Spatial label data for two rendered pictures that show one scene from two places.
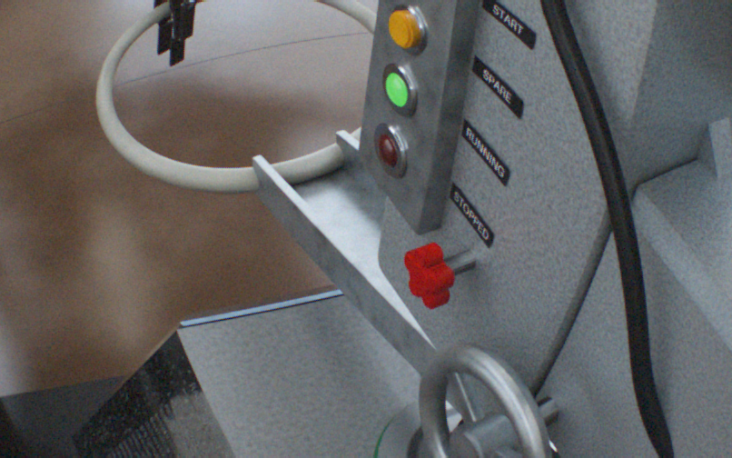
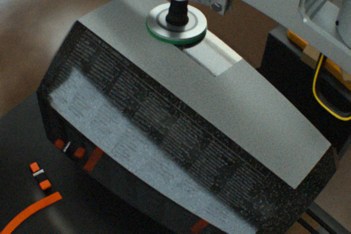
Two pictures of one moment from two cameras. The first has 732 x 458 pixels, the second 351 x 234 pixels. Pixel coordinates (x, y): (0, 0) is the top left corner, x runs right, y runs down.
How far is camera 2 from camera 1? 0.81 m
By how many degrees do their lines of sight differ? 15
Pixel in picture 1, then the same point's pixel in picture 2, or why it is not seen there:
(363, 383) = (134, 11)
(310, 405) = (122, 21)
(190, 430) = (88, 45)
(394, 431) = (149, 17)
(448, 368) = not seen: outside the picture
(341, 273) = not seen: outside the picture
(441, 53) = not seen: outside the picture
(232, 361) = (96, 19)
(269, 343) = (105, 12)
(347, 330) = (124, 2)
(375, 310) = not seen: outside the picture
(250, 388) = (103, 23)
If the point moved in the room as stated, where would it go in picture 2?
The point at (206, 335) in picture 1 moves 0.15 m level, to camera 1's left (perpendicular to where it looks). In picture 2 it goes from (86, 17) to (52, 25)
